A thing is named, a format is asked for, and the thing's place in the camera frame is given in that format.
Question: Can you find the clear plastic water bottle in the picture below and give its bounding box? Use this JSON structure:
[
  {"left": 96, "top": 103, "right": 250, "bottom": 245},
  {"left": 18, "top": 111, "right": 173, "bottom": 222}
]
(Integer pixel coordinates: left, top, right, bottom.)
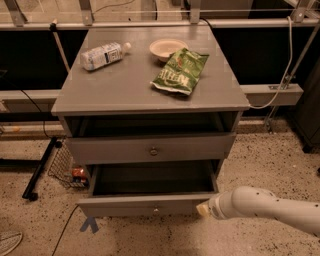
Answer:
[{"left": 80, "top": 42, "right": 131, "bottom": 71}]

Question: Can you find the metal frame rail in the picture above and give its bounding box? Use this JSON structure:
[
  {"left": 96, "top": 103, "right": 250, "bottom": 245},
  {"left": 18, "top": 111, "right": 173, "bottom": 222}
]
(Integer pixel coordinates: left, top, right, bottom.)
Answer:
[{"left": 0, "top": 0, "right": 320, "bottom": 31}]

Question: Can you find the dark cabinet at right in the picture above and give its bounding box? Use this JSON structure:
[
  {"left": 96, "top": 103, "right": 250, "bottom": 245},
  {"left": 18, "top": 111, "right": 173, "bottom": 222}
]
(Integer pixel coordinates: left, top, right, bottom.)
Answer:
[{"left": 290, "top": 60, "right": 320, "bottom": 153}]

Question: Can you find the white hanging cable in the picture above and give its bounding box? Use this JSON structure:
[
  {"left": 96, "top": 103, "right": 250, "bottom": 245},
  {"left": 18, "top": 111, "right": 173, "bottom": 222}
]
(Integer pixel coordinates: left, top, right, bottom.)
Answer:
[{"left": 249, "top": 15, "right": 294, "bottom": 110}]

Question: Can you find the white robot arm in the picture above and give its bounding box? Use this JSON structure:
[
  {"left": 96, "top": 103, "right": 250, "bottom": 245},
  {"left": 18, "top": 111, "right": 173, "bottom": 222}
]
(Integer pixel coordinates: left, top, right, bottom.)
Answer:
[{"left": 196, "top": 186, "right": 320, "bottom": 238}]

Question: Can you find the white ceramic bowl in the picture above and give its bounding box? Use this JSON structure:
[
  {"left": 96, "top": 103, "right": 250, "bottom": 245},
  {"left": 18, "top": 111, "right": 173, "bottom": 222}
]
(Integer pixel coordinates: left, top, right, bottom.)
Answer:
[{"left": 149, "top": 39, "right": 188, "bottom": 62}]

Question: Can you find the black floor cable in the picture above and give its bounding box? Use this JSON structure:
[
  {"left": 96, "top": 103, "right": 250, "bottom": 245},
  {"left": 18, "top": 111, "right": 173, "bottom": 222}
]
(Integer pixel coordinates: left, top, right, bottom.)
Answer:
[{"left": 50, "top": 203, "right": 81, "bottom": 256}]

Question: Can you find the orange can in basket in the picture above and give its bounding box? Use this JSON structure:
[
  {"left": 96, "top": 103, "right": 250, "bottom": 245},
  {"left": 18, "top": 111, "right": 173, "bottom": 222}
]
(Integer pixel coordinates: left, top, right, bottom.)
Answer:
[{"left": 71, "top": 167, "right": 86, "bottom": 179}]

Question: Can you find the wire mesh basket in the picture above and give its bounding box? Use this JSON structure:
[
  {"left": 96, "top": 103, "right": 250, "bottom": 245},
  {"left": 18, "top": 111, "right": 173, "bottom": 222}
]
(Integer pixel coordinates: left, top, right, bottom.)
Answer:
[{"left": 48, "top": 141, "right": 88, "bottom": 189}]

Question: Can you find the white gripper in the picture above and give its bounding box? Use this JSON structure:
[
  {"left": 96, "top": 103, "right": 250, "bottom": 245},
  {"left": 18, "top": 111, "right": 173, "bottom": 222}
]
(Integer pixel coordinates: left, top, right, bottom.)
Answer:
[{"left": 196, "top": 192, "right": 235, "bottom": 220}]

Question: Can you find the black metal stand leg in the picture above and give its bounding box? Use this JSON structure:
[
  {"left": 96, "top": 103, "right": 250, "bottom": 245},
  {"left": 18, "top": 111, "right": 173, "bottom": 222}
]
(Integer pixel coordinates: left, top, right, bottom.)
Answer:
[{"left": 22, "top": 137, "right": 58, "bottom": 201}]

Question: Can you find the grey drawer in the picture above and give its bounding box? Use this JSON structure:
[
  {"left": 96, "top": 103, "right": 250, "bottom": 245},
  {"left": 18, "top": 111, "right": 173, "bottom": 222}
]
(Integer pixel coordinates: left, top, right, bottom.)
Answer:
[
  {"left": 66, "top": 133, "right": 236, "bottom": 165},
  {"left": 78, "top": 160, "right": 218, "bottom": 217}
]

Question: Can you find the wooden stick with black tip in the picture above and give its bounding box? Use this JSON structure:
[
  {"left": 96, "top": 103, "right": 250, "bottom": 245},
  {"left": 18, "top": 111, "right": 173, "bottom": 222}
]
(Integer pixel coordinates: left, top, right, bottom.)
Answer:
[{"left": 49, "top": 19, "right": 70, "bottom": 73}]

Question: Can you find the green snack bag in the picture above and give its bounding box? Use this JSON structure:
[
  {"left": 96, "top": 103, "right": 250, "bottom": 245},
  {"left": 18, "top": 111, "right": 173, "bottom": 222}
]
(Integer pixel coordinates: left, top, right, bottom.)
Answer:
[{"left": 150, "top": 48, "right": 209, "bottom": 96}]

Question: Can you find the grey wooden drawer cabinet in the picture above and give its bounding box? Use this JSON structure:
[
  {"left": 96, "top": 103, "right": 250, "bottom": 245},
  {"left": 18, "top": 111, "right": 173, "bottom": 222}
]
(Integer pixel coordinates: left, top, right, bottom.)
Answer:
[{"left": 51, "top": 25, "right": 251, "bottom": 178}]

